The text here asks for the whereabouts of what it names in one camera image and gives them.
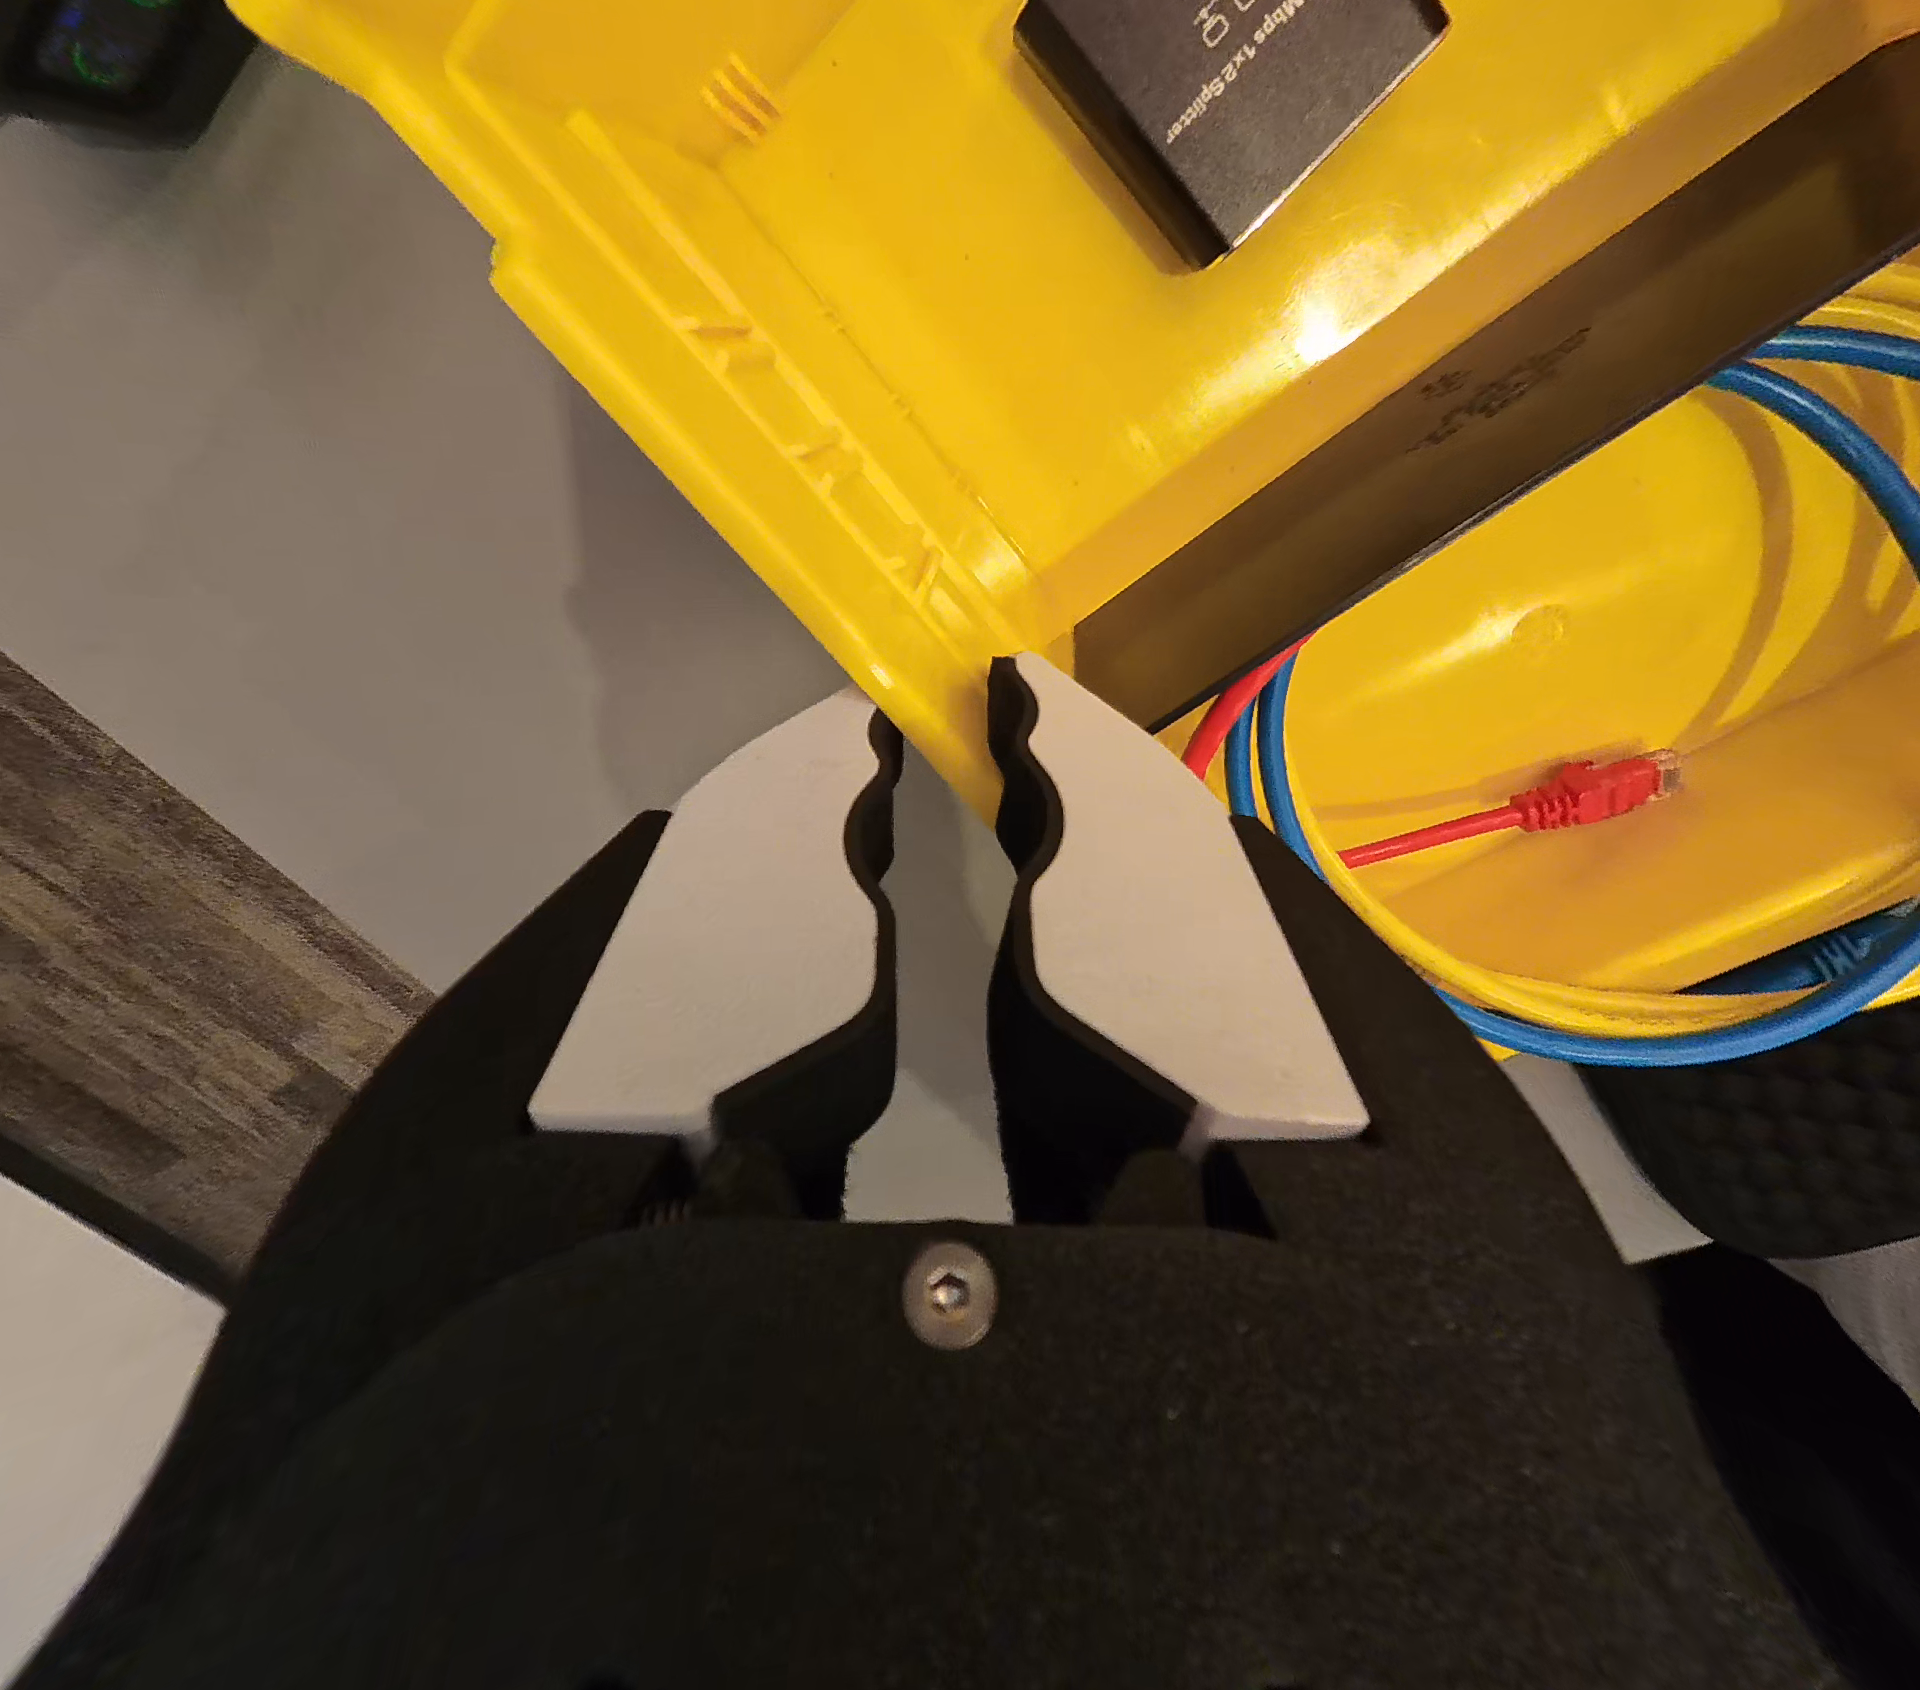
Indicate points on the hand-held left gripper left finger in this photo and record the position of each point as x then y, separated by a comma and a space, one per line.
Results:
724, 956

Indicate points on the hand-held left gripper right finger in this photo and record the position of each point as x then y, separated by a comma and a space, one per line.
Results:
1170, 956

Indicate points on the yellow plastic bin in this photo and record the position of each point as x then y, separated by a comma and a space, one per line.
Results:
930, 295

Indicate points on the black ethernet splitter box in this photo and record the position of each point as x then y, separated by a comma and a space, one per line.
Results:
1233, 42

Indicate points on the black bin divider plate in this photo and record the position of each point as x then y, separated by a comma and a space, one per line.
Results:
1499, 474

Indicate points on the black mesh wrist pad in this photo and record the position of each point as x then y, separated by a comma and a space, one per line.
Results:
1773, 1151

